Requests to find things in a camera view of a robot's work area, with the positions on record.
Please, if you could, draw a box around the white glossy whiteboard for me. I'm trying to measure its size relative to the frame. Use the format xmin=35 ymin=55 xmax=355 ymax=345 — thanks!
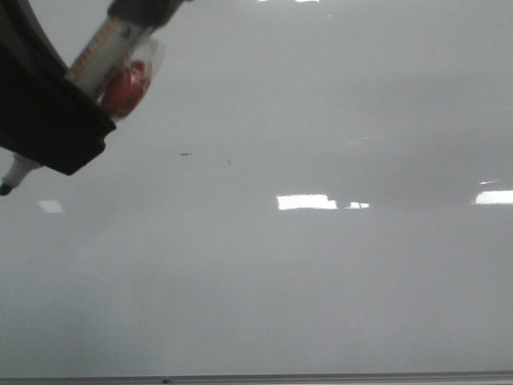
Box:
xmin=1 ymin=1 xmax=512 ymax=377

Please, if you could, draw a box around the white black whiteboard marker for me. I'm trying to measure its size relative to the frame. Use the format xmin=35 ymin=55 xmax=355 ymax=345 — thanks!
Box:
xmin=0 ymin=0 xmax=177 ymax=197

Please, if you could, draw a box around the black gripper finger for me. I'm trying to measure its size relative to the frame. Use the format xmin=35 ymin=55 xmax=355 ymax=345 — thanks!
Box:
xmin=1 ymin=1 xmax=115 ymax=176

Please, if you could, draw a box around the grey aluminium whiteboard frame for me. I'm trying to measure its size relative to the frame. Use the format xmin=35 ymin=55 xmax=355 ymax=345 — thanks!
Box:
xmin=1 ymin=371 xmax=512 ymax=384

